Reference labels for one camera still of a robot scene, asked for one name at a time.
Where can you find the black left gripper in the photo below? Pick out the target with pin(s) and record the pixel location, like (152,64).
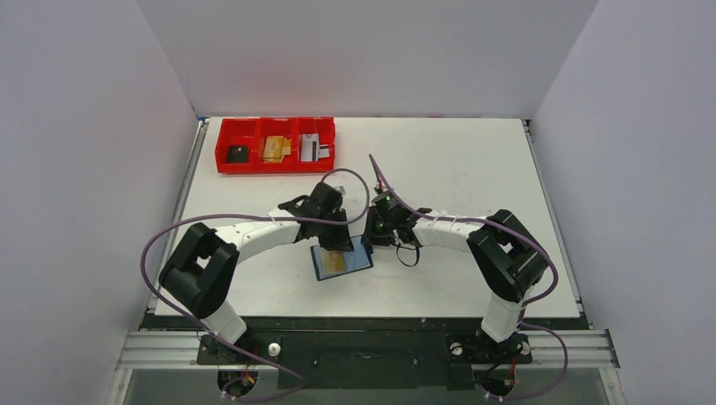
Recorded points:
(340,241)

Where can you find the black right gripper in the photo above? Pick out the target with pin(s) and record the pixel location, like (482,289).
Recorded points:
(382,234)

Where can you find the gold credit card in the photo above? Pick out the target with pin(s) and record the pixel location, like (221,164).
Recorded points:
(332,263)

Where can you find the navy blue card holder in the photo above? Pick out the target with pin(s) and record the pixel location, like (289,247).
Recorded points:
(357,260)

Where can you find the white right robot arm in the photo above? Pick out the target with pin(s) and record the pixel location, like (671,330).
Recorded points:
(504,251)

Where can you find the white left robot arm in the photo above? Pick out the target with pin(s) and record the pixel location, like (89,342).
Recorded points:
(199,271)

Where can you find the silver cards in bin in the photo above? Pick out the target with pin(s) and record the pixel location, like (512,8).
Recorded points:
(311,149)

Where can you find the gold cards in bin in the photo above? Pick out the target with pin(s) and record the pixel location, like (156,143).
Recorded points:
(274,149)

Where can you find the black card in bin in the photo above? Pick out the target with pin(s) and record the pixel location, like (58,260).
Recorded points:
(237,155)

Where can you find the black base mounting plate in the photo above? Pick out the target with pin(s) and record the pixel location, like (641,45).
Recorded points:
(367,352)

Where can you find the red three-compartment bin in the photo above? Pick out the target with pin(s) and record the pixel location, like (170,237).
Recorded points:
(250,132)

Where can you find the aluminium frame rail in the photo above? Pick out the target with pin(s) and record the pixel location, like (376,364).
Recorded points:
(587,349)

